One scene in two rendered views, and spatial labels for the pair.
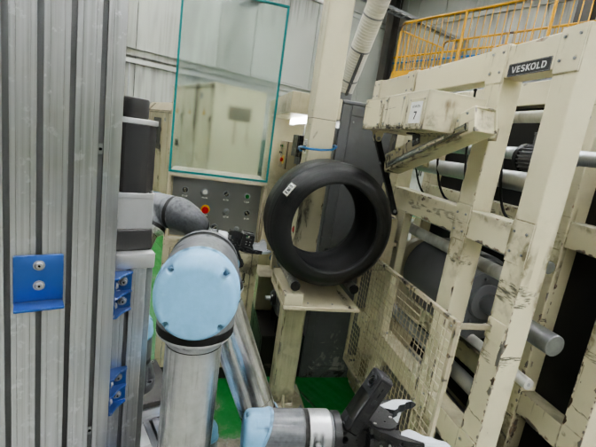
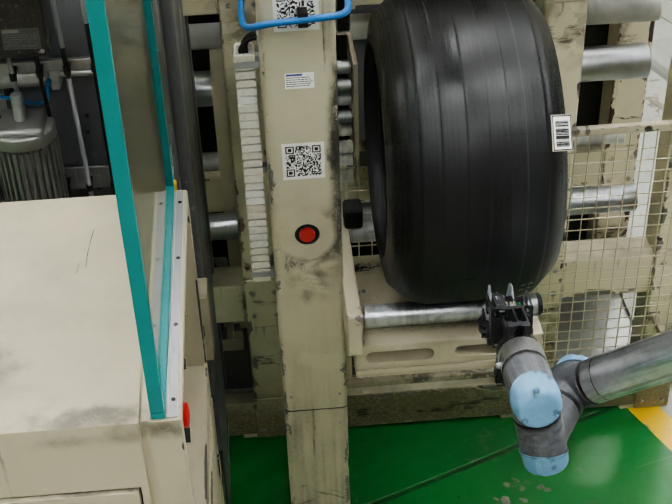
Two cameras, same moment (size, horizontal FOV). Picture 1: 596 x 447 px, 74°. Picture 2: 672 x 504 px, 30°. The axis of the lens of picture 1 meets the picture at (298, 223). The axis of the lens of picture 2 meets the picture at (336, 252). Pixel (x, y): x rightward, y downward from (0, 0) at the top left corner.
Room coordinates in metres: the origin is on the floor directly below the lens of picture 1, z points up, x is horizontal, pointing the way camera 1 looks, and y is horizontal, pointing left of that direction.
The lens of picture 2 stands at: (1.70, 1.87, 2.39)
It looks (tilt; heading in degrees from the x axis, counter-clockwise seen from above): 36 degrees down; 280
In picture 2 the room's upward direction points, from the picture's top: 2 degrees counter-clockwise
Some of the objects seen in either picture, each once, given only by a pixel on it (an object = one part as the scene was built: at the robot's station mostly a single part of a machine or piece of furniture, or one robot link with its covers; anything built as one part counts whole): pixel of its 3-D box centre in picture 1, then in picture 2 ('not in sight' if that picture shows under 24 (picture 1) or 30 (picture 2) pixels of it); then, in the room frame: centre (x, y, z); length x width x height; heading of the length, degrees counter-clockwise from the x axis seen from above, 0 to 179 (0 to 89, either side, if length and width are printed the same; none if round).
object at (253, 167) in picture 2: not in sight; (255, 167); (2.19, 0.01, 1.19); 0.05 x 0.04 x 0.48; 104
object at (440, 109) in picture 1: (414, 116); not in sight; (1.82, -0.44, 1.71); 0.61 x 0.25 x 0.15; 14
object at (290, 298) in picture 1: (286, 285); (446, 337); (1.84, 0.01, 0.84); 0.36 x 0.09 x 0.06; 14
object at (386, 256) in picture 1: (373, 239); (309, 113); (2.18, -0.44, 1.05); 0.20 x 0.15 x 0.30; 14
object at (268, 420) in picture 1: (274, 433); not in sight; (0.59, -0.01, 1.04); 0.11 x 0.08 x 0.09; 100
